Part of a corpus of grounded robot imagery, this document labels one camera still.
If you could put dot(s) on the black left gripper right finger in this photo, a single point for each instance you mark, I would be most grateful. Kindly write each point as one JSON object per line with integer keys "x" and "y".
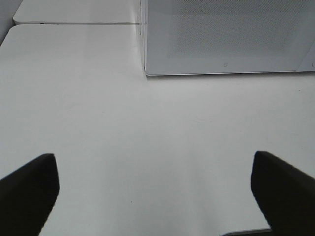
{"x": 284, "y": 194}

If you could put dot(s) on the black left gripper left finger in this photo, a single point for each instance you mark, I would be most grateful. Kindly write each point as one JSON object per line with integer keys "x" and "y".
{"x": 27, "y": 197}

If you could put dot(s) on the white microwave door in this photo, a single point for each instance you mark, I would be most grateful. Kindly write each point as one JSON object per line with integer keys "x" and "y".
{"x": 226, "y": 36}

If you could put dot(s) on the white microwave oven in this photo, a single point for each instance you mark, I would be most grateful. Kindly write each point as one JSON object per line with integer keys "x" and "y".
{"x": 308, "y": 62}

